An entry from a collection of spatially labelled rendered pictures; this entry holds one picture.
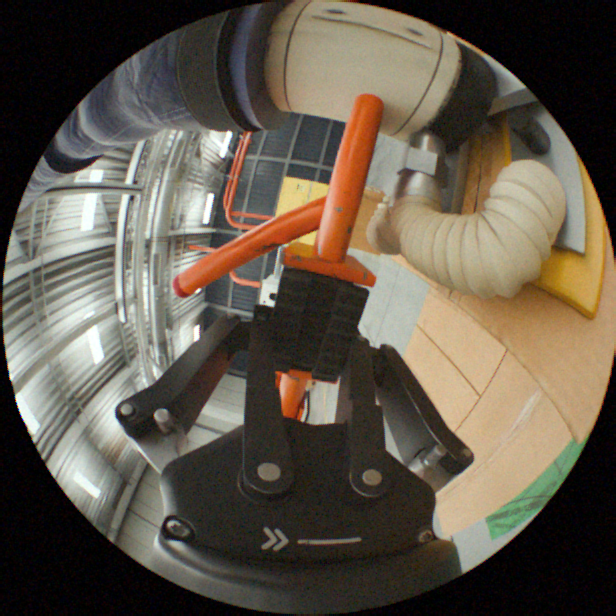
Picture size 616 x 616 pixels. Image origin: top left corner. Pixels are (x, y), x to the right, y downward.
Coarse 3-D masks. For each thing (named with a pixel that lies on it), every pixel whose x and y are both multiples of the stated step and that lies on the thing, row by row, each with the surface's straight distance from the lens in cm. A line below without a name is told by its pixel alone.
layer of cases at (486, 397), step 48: (432, 288) 112; (432, 336) 104; (480, 336) 82; (432, 384) 99; (480, 384) 79; (528, 384) 68; (480, 432) 78; (528, 432) 68; (480, 480) 78; (528, 480) 70
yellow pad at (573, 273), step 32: (512, 128) 17; (544, 128) 19; (512, 160) 19; (544, 160) 17; (576, 160) 16; (576, 192) 15; (576, 224) 14; (576, 256) 14; (544, 288) 15; (576, 288) 13
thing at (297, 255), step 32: (288, 256) 13; (352, 256) 20; (288, 288) 12; (320, 288) 13; (352, 288) 12; (288, 320) 13; (320, 320) 14; (352, 320) 13; (288, 352) 14; (320, 352) 14
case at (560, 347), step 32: (448, 32) 61; (480, 160) 26; (480, 192) 24; (608, 256) 16; (608, 288) 15; (480, 320) 19; (512, 320) 17; (544, 320) 16; (576, 320) 15; (608, 320) 15; (512, 352) 17; (544, 352) 16; (576, 352) 15; (608, 352) 15; (544, 384) 15; (576, 384) 15; (576, 416) 15
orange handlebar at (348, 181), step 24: (360, 96) 17; (360, 120) 16; (360, 144) 15; (336, 168) 15; (360, 168) 14; (336, 192) 14; (360, 192) 14; (336, 216) 14; (336, 240) 14; (288, 384) 18; (288, 408) 20
